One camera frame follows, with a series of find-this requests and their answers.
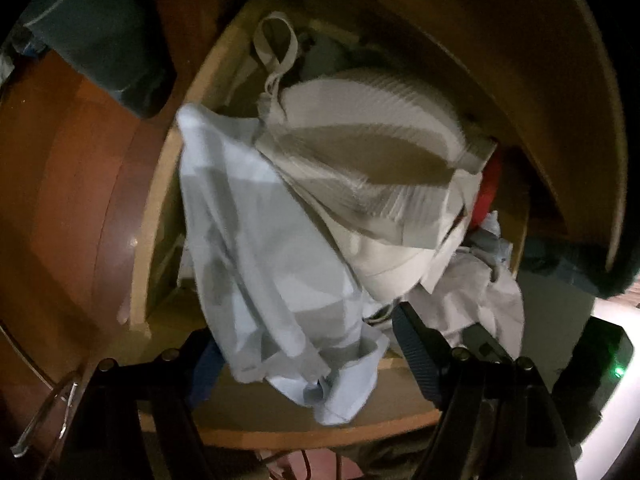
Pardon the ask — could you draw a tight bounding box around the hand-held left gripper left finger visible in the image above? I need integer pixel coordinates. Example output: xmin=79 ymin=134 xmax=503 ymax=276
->
xmin=60 ymin=329 xmax=221 ymax=480

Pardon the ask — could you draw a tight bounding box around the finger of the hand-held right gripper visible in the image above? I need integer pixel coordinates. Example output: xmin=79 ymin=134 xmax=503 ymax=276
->
xmin=462 ymin=322 xmax=516 ymax=365

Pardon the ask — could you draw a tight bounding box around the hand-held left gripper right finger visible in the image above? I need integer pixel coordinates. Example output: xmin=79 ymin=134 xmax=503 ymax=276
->
xmin=392 ymin=301 xmax=576 ymax=480

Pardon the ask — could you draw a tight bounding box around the white underwear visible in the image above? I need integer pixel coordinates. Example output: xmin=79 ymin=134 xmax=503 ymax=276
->
xmin=370 ymin=250 xmax=526 ymax=356

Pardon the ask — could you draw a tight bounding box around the wooden drawer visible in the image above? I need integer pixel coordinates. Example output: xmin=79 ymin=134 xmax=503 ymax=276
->
xmin=127 ymin=0 xmax=531 ymax=448

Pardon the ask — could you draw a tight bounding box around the light blue checked underwear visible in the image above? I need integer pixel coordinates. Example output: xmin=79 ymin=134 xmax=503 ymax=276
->
xmin=176 ymin=104 xmax=391 ymax=426

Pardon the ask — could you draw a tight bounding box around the red underwear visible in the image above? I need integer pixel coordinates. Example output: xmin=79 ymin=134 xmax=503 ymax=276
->
xmin=472 ymin=152 xmax=503 ymax=226

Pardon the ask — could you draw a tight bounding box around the beige ribbed underwear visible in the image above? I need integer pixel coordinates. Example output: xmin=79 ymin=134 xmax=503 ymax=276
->
xmin=252 ymin=15 xmax=498 ymax=301

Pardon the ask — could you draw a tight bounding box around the dark teal cloth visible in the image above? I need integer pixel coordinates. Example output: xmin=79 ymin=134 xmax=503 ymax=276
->
xmin=520 ymin=237 xmax=640 ymax=301
xmin=10 ymin=0 xmax=168 ymax=118

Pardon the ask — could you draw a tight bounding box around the clear plastic loop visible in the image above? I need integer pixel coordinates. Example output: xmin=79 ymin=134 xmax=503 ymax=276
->
xmin=10 ymin=370 xmax=81 ymax=458

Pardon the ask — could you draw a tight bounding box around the wooden cabinet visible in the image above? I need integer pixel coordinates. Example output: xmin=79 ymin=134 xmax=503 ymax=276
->
xmin=0 ymin=0 xmax=628 ymax=461

